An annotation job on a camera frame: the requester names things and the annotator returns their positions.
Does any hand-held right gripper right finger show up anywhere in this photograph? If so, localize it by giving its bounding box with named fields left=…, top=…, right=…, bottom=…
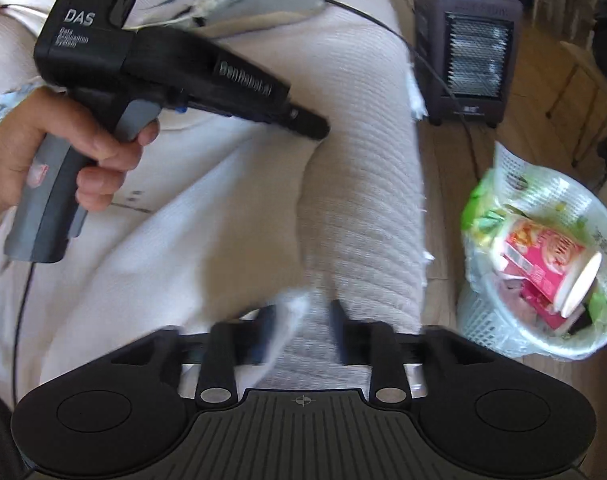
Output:
left=331, top=300, right=488, bottom=407

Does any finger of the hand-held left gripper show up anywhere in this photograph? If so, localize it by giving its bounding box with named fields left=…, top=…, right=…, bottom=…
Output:
left=278, top=101, right=331, bottom=141

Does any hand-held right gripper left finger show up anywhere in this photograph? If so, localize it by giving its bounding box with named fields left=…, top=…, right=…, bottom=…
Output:
left=106, top=305, right=284, bottom=410

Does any white garment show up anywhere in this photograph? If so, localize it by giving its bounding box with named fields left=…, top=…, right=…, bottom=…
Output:
left=0, top=105, right=317, bottom=411

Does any person's left hand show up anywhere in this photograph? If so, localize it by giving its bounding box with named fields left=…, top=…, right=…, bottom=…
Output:
left=0, top=86, right=161, bottom=228

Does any white ribbed sofa cover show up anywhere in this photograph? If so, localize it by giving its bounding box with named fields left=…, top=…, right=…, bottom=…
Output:
left=203, top=0, right=431, bottom=403

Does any light blue patterned cloth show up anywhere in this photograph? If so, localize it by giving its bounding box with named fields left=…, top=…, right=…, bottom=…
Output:
left=0, top=77, right=44, bottom=133

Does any white mesh waste basket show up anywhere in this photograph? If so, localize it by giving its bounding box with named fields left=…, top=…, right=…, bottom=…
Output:
left=456, top=255, right=607, bottom=361

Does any dark electric heater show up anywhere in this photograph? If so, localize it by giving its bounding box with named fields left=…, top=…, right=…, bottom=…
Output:
left=412, top=0, right=524, bottom=129

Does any green snack packet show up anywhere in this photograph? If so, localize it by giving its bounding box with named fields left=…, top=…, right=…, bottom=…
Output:
left=461, top=169, right=510, bottom=243

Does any pink carton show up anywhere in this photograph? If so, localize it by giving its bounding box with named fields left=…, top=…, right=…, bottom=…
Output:
left=518, top=280, right=570, bottom=332

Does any pink instant noodle cup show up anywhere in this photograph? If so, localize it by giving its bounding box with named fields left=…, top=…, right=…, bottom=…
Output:
left=490, top=211, right=604, bottom=319

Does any white trash basket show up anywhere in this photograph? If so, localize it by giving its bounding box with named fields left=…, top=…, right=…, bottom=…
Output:
left=460, top=141, right=607, bottom=361

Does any thin black cable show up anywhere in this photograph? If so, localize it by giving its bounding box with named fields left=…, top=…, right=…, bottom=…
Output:
left=276, top=0, right=487, bottom=178

